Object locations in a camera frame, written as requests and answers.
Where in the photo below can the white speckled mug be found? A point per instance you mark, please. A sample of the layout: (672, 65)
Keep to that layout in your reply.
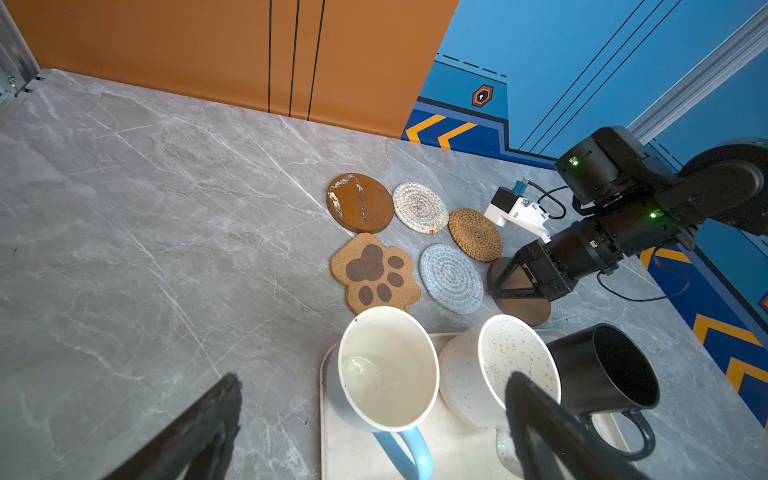
(475, 367)

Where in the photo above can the white serving tray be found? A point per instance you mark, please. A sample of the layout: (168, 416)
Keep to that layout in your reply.
(459, 449)

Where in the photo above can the white mug blue handle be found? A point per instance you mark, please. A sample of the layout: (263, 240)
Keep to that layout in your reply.
(383, 378)

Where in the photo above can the white multicolour rope coaster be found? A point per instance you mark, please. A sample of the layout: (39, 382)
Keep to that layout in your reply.
(419, 208)

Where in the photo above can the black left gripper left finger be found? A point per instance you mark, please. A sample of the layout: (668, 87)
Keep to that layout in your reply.
(198, 444)

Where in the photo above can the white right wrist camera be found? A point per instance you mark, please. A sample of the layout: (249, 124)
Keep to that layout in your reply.
(511, 206)

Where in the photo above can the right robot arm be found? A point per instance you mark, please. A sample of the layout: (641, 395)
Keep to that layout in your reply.
(631, 201)

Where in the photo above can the plain brown wooden round coaster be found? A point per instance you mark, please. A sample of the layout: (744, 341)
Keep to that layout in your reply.
(534, 312)

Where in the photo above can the aluminium corner post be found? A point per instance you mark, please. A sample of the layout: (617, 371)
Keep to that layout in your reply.
(730, 56)
(20, 72)

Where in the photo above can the aluminium corner post right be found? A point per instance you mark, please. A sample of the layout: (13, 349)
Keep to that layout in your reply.
(730, 56)

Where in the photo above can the scratched brown wooden round coaster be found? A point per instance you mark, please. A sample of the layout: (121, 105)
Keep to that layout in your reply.
(359, 203)

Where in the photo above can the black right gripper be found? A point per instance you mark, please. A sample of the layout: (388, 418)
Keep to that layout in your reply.
(546, 270)

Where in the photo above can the black mug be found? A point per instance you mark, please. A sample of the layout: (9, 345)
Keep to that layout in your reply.
(602, 370)

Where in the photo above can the light blue woven coaster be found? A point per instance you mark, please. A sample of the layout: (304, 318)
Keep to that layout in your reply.
(451, 279)

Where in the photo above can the aluminium corner post left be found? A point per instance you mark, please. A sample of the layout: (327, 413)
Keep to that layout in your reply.
(20, 72)

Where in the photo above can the woven rattan round coaster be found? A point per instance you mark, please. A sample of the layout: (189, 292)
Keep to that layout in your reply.
(475, 235)

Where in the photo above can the cork paw print coaster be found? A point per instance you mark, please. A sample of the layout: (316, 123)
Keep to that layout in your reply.
(375, 275)

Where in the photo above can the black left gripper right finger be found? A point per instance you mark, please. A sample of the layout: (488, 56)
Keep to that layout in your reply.
(551, 444)

